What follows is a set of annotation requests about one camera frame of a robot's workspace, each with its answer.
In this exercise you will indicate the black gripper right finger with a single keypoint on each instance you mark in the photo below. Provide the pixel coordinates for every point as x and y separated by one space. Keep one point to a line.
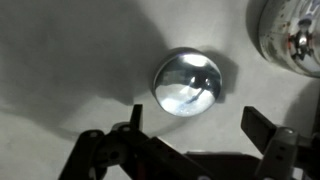
257 128

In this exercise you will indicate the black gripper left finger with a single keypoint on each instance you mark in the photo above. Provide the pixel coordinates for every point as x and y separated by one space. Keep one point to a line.
137 117

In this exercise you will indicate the round silver lid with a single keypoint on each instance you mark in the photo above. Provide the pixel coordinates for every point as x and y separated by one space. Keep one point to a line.
187 83

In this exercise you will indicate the silver metal container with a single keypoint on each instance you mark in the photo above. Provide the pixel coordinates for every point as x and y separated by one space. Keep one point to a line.
289 35

